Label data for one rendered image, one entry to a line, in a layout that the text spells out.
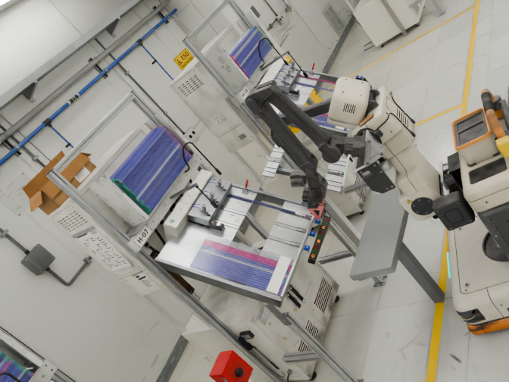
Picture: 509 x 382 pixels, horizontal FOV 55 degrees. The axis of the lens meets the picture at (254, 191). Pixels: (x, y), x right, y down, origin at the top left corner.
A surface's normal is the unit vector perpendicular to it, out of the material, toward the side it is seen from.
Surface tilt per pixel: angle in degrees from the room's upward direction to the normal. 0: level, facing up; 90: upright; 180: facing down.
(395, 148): 90
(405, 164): 90
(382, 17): 90
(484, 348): 0
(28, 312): 90
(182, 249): 44
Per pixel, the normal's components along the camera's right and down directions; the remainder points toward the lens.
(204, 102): -0.36, 0.65
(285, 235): 0.01, -0.71
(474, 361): -0.64, -0.69
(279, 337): 0.69, -0.30
